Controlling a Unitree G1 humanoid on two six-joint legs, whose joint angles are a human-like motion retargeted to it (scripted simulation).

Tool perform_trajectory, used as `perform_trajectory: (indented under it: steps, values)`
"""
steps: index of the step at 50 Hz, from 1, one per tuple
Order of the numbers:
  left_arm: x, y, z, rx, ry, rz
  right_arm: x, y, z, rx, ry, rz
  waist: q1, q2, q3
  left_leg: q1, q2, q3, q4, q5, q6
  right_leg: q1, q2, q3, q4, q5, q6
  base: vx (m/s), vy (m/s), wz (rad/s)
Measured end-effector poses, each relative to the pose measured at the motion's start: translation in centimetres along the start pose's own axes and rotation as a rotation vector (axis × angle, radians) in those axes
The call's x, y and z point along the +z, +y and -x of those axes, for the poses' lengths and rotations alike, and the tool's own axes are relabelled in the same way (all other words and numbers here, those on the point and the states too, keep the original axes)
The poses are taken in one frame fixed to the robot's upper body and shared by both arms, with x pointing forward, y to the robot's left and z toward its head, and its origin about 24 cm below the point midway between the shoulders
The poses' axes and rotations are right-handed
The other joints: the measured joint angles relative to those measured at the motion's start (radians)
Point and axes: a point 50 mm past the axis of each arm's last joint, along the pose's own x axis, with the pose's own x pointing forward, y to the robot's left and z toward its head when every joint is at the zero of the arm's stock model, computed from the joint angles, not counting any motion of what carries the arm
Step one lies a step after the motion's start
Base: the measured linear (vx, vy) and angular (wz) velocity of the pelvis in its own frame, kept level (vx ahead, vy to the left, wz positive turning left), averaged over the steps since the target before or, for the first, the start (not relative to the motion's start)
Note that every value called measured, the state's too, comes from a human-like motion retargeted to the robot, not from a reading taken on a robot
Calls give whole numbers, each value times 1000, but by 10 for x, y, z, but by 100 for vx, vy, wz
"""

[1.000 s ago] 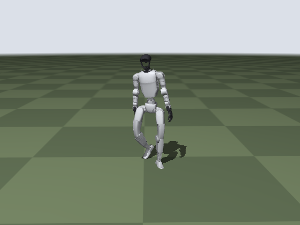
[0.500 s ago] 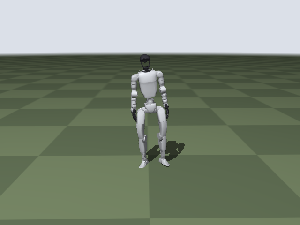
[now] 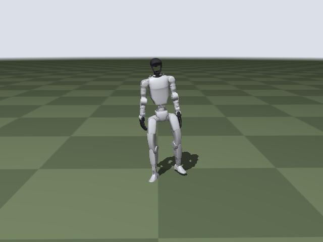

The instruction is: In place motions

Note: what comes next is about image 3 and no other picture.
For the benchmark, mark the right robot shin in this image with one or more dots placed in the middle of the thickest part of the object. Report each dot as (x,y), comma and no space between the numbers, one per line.
(153,161)

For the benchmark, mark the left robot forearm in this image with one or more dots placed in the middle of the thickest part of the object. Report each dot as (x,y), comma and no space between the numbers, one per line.
(176,105)

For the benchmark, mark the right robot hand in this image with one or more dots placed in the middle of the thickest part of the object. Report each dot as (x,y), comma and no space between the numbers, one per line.
(142,124)

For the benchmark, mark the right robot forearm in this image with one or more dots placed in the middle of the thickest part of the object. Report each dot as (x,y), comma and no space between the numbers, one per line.
(142,110)

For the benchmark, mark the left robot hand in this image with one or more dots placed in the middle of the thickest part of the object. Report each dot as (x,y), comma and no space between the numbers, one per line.
(179,118)

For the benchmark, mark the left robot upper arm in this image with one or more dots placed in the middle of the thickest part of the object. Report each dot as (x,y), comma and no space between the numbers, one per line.
(172,85)

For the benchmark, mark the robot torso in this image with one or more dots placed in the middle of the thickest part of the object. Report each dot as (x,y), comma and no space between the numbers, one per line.
(159,93)

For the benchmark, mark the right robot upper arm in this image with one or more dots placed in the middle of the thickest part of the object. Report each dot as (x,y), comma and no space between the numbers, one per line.
(143,90)

